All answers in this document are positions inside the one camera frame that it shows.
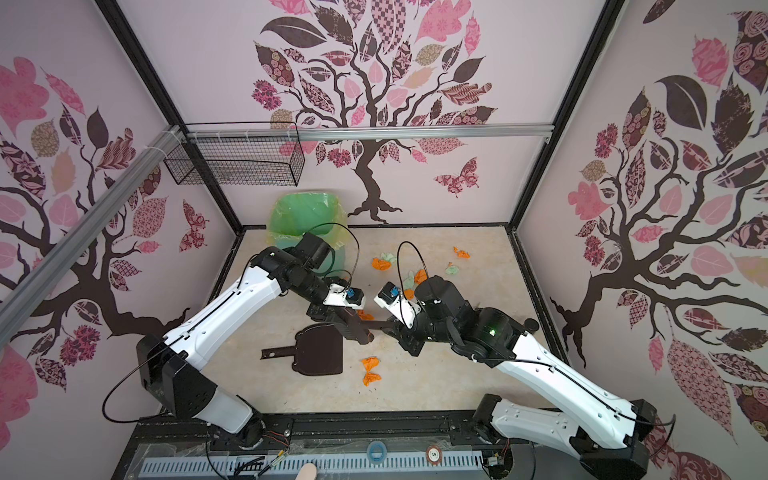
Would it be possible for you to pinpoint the aluminium frame bar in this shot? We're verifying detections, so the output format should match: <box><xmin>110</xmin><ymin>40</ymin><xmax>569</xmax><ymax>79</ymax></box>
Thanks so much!
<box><xmin>186</xmin><ymin>122</ymin><xmax>554</xmax><ymax>141</ymax></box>
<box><xmin>1</xmin><ymin>125</ymin><xmax>184</xmax><ymax>345</ymax></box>

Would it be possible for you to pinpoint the white vented cable duct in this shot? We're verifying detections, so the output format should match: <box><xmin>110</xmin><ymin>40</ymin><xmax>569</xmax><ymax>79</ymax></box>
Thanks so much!
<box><xmin>129</xmin><ymin>451</ymin><xmax>484</xmax><ymax>479</ymax></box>

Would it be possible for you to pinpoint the black wire basket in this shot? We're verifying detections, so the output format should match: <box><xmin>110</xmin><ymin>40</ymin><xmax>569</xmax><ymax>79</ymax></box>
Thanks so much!
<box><xmin>164</xmin><ymin>120</ymin><xmax>305</xmax><ymax>187</ymax></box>

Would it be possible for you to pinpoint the aluminium frame bar back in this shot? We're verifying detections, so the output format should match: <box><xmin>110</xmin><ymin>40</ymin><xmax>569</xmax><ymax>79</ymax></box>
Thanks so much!
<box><xmin>186</xmin><ymin>122</ymin><xmax>554</xmax><ymax>141</ymax></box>

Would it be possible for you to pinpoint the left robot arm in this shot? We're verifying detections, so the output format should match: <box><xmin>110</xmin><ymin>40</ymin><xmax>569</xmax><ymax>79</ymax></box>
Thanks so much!
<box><xmin>134</xmin><ymin>232</ymin><xmax>374</xmax><ymax>448</ymax></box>

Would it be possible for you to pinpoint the light green bin liner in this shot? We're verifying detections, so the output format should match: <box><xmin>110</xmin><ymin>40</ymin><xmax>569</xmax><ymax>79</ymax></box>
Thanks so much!
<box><xmin>267</xmin><ymin>192</ymin><xmax>351</xmax><ymax>249</ymax></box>

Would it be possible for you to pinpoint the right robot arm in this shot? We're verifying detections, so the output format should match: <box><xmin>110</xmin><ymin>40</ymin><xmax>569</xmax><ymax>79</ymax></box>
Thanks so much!
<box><xmin>375</xmin><ymin>275</ymin><xmax>660</xmax><ymax>479</ymax></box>

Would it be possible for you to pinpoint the aluminium frame bar left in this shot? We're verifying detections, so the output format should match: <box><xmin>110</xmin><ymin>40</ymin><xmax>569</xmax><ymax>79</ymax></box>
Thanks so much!
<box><xmin>1</xmin><ymin>125</ymin><xmax>184</xmax><ymax>345</ymax></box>

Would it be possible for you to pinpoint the green trash bin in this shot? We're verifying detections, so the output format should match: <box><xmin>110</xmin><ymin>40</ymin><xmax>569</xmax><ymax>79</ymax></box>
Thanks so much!
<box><xmin>279</xmin><ymin>232</ymin><xmax>346</xmax><ymax>274</ymax></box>

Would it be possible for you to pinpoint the dark brown dustpan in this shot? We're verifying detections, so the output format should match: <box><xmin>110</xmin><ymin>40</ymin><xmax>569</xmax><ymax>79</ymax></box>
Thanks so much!
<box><xmin>261</xmin><ymin>324</ymin><xmax>344</xmax><ymax>377</ymax></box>

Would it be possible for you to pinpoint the dark brown hand brush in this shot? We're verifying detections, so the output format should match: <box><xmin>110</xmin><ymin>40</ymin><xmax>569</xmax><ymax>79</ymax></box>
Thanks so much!
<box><xmin>361</xmin><ymin>320</ymin><xmax>403</xmax><ymax>331</ymax></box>

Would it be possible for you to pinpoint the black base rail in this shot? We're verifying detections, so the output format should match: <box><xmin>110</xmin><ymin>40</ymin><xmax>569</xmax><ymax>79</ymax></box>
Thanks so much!
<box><xmin>110</xmin><ymin>406</ymin><xmax>631</xmax><ymax>480</ymax></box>

